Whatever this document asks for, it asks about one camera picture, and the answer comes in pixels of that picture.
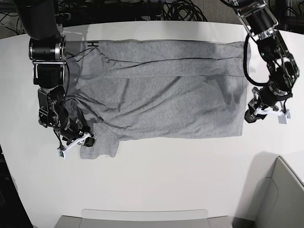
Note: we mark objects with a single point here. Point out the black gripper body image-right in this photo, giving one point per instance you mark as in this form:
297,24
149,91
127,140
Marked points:
266,102

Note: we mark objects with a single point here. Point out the black robot arm image-left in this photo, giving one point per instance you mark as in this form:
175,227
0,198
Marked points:
51,72

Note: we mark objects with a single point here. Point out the grey chair bottom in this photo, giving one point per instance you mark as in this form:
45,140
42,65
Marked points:
92,218

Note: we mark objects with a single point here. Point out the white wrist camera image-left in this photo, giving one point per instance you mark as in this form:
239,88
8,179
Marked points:
63,152

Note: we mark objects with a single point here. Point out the grey T-shirt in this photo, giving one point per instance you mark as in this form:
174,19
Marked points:
131,90

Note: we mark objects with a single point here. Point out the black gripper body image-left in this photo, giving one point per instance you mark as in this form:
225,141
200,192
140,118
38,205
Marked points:
70,132

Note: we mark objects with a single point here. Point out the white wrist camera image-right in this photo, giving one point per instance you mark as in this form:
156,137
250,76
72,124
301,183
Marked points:
284,116

